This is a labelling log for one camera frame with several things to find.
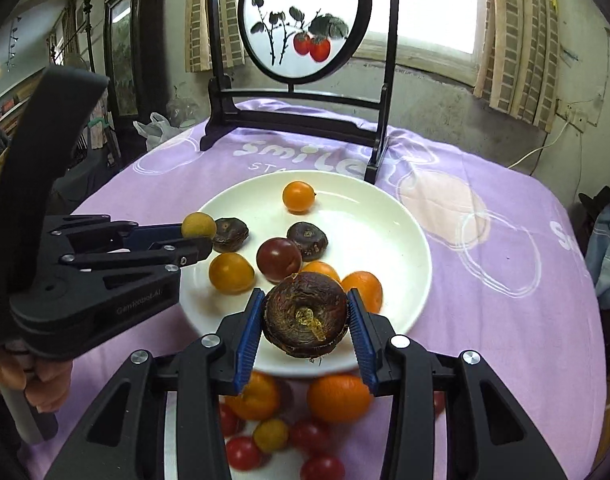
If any round painted table screen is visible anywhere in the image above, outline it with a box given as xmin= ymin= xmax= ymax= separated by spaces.
xmin=199 ymin=0 xmax=402 ymax=185

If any person's left hand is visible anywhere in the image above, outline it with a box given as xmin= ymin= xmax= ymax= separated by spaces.
xmin=0 ymin=347 xmax=73 ymax=411

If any large dark wrinkled fruit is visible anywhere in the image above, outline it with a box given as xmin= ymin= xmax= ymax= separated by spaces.
xmin=262 ymin=272 xmax=350 ymax=359

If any purple printed tablecloth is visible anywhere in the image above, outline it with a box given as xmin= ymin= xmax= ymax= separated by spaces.
xmin=15 ymin=97 xmax=606 ymax=480

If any blue cloth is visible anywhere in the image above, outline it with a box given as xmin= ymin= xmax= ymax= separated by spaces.
xmin=585 ymin=202 xmax=610 ymax=301

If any white wall socket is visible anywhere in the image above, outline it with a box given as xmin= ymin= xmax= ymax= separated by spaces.
xmin=555 ymin=100 xmax=601 ymax=133

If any beige checked curtain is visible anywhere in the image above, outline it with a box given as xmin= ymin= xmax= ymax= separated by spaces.
xmin=186 ymin=0 xmax=246 ymax=73
xmin=472 ymin=0 xmax=566 ymax=133

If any small yellow green fruit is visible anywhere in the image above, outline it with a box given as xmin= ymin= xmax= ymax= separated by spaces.
xmin=181 ymin=212 xmax=218 ymax=241
xmin=252 ymin=417 xmax=291 ymax=453

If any white plastic bag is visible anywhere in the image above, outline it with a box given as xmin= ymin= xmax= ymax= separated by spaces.
xmin=133 ymin=112 xmax=186 ymax=151

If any yellow green citrus fruit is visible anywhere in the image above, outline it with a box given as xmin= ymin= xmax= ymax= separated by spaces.
xmin=208 ymin=252 xmax=256 ymax=295

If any small dark wrinkled fruit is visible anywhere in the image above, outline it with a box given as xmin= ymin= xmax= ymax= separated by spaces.
xmin=212 ymin=217 xmax=250 ymax=253

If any window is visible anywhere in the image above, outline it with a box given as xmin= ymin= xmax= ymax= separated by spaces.
xmin=355 ymin=0 xmax=491 ymax=81

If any dark purple plum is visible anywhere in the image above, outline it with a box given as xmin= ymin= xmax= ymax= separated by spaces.
xmin=256 ymin=237 xmax=303 ymax=283

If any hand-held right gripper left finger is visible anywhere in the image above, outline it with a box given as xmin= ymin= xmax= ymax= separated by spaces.
xmin=45 ymin=287 xmax=267 ymax=480

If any white oval plate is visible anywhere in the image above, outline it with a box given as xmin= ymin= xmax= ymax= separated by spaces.
xmin=177 ymin=170 xmax=432 ymax=378

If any red cherry tomato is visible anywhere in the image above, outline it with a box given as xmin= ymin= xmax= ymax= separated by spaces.
xmin=225 ymin=436 xmax=264 ymax=472
xmin=300 ymin=454 xmax=346 ymax=480
xmin=288 ymin=417 xmax=332 ymax=453
xmin=219 ymin=402 xmax=246 ymax=437

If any dark wooden cabinet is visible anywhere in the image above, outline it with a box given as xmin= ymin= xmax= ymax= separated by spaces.
xmin=103 ymin=0 xmax=166 ymax=121

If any white power cable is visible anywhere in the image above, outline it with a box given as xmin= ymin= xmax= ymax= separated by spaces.
xmin=512 ymin=120 xmax=571 ymax=168

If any smooth orange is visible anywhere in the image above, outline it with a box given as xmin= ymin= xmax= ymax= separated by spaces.
xmin=300 ymin=260 xmax=342 ymax=283
xmin=341 ymin=270 xmax=384 ymax=313

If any mandarin with green stem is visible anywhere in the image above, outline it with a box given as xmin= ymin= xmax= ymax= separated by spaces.
xmin=225 ymin=371 xmax=282 ymax=422

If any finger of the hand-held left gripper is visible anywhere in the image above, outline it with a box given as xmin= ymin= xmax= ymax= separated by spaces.
xmin=50 ymin=215 xmax=186 ymax=253
xmin=60 ymin=237 xmax=213 ymax=291

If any small yellow orange citrus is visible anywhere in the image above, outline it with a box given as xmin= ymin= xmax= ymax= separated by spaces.
xmin=282 ymin=181 xmax=317 ymax=213

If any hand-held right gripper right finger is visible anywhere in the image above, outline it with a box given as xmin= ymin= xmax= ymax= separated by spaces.
xmin=344 ymin=287 xmax=568 ymax=480

